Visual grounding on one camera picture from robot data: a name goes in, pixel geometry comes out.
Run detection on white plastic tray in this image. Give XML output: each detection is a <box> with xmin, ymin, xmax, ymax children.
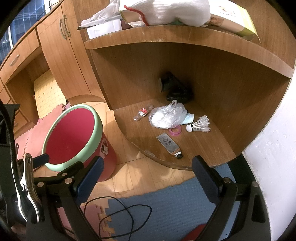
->
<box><xmin>86</xmin><ymin>19</ymin><xmax>122</xmax><ymax>40</ymax></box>

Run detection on clear plastic bag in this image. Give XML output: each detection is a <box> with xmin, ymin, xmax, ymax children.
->
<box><xmin>149</xmin><ymin>100</ymin><xmax>188</xmax><ymax>129</ymax></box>

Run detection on white feather shuttlecock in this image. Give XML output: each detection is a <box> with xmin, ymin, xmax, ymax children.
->
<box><xmin>186</xmin><ymin>115</ymin><xmax>210</xmax><ymax>133</ymax></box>

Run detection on wooden desk with drawers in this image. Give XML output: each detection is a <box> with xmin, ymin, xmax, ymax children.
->
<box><xmin>1</xmin><ymin>29</ymin><xmax>49</xmax><ymax>137</ymax></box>

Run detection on black cable on floor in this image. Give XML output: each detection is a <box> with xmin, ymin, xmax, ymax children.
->
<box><xmin>83</xmin><ymin>196</ymin><xmax>153</xmax><ymax>240</ymax></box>

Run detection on white foam wrap sheet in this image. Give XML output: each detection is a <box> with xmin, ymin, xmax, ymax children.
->
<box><xmin>119</xmin><ymin>0</ymin><xmax>211</xmax><ymax>27</ymax></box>

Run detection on small clear plastic bottle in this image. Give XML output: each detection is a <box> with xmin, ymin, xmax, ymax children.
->
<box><xmin>133</xmin><ymin>104</ymin><xmax>154</xmax><ymax>121</ymax></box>

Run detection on pink foam floor mat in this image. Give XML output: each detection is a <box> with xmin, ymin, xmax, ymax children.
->
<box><xmin>15</xmin><ymin>103</ymin><xmax>71</xmax><ymax>160</ymax></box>

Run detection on white printed plastic bag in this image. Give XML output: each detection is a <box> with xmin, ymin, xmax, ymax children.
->
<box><xmin>77</xmin><ymin>0</ymin><xmax>121</xmax><ymax>30</ymax></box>

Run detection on silver squeezed tube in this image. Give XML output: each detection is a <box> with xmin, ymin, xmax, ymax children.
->
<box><xmin>157</xmin><ymin>133</ymin><xmax>183</xmax><ymax>159</ymax></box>

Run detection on wooden corner shelf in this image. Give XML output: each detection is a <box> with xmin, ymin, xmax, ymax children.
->
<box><xmin>83</xmin><ymin>1</ymin><xmax>295</xmax><ymax>169</ymax></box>

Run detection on red green trash bin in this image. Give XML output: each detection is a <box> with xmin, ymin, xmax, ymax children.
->
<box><xmin>42</xmin><ymin>104</ymin><xmax>117</xmax><ymax>182</ymax></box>

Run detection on pink tape ring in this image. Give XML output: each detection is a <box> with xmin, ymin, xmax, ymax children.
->
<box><xmin>168</xmin><ymin>125</ymin><xmax>183</xmax><ymax>137</ymax></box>

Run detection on black round speaker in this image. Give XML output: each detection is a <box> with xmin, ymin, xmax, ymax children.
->
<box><xmin>159</xmin><ymin>72</ymin><xmax>194</xmax><ymax>103</ymax></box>

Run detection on wooden cabinet with doors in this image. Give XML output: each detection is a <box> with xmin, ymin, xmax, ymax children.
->
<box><xmin>37</xmin><ymin>1</ymin><xmax>106</xmax><ymax>103</ymax></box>

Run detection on window with blue glass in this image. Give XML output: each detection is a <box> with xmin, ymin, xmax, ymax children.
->
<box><xmin>1</xmin><ymin>0</ymin><xmax>60</xmax><ymax>64</ymax></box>

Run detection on metal spring clamp right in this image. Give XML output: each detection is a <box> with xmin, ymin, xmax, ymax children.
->
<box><xmin>18</xmin><ymin>153</ymin><xmax>43</xmax><ymax>223</ymax></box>

